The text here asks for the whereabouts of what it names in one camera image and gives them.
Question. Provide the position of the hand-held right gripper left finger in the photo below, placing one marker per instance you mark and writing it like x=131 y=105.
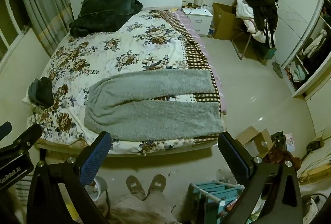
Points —
x=95 y=159

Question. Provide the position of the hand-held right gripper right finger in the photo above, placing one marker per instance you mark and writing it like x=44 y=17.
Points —
x=232 y=160

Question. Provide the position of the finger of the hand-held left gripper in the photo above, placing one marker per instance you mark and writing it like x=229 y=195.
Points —
x=5 y=129
x=29 y=135

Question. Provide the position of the grey fluffy fleece blanket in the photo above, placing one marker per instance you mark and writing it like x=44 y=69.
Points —
x=155 y=115

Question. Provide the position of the clear plastic bag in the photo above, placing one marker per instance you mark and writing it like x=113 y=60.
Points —
x=225 y=175

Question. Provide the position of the white bucket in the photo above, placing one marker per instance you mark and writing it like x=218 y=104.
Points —
x=99 y=186

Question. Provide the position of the small open cardboard box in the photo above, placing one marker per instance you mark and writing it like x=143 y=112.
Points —
x=252 y=140

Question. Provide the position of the teal storage rack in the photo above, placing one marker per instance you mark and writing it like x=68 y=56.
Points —
x=206 y=191

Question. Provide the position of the dark folded clothes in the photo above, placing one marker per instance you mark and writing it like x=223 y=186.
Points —
x=41 y=91

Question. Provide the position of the beige slipper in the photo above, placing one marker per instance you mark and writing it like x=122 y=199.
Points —
x=135 y=186
x=157 y=183

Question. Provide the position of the dark clothes heap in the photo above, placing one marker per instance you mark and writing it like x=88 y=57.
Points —
x=280 y=154

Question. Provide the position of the person's legs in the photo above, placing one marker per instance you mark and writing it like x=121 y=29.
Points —
x=144 y=209

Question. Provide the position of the white framed window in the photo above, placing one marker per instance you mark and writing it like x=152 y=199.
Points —
x=10 y=27

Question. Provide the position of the grey slippers pair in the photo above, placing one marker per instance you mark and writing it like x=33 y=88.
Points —
x=278 y=69

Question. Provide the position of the floral bedspread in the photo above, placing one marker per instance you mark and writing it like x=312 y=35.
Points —
x=116 y=53

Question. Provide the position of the brown plaid sheet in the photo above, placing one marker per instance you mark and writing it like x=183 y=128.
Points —
x=196 y=58

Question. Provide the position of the teal folded cloth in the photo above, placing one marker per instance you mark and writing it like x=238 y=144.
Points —
x=300 y=71

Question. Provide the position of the metal folding chair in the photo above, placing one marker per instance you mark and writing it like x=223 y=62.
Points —
x=240 y=43

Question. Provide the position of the striped curtain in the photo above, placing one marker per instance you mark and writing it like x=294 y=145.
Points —
x=44 y=7

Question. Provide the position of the large cardboard box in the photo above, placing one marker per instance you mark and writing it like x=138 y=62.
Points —
x=225 y=22

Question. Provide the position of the hanging white garment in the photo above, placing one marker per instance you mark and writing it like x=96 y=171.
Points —
x=314 y=44

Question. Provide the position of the dark green blanket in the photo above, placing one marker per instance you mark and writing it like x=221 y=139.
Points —
x=103 y=12

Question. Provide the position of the white nightstand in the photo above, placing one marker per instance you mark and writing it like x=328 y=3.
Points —
x=197 y=20

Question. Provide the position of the white clothes pile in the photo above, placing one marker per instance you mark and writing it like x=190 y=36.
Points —
x=244 y=8

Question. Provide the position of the black jacket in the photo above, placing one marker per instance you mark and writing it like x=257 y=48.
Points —
x=263 y=7

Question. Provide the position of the white wardrobe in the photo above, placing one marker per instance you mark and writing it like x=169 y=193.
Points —
x=294 y=14

